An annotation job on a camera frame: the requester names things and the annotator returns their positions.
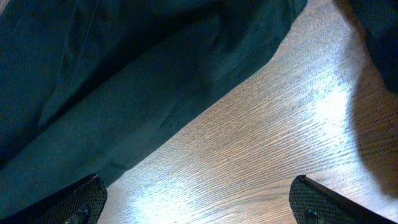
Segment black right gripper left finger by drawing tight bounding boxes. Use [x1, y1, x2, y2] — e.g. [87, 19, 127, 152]
[1, 174, 108, 224]

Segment black trousers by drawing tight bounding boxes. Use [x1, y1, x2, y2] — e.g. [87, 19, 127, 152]
[1, 0, 306, 217]

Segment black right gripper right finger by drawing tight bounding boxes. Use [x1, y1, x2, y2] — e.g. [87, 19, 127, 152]
[289, 175, 397, 224]

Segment black garment right pile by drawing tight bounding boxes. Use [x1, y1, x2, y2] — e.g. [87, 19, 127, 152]
[333, 0, 397, 94]

